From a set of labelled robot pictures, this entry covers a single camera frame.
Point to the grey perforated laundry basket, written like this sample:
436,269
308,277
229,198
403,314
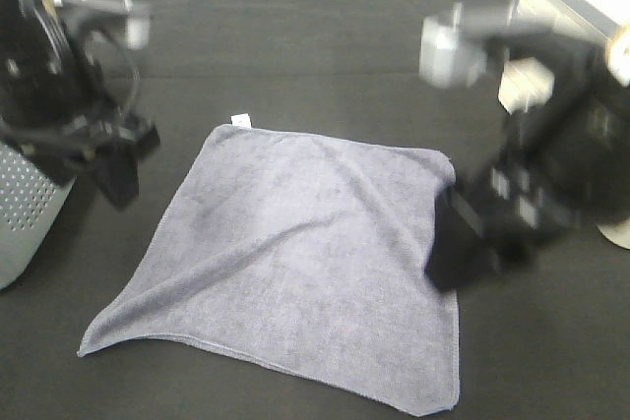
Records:
24,213

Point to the white storage box grey rim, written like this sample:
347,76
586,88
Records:
523,82

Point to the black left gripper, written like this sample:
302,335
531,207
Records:
106,137

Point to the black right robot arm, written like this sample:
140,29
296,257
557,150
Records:
564,162

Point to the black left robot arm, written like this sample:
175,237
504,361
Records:
55,108

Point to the grey-blue microfibre towel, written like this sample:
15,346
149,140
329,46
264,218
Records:
302,254

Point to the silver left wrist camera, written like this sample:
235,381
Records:
138,24

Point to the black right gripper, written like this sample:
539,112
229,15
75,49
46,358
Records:
555,170

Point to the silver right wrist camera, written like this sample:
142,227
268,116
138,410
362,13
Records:
447,58

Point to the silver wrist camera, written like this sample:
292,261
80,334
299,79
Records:
138,24
447,58

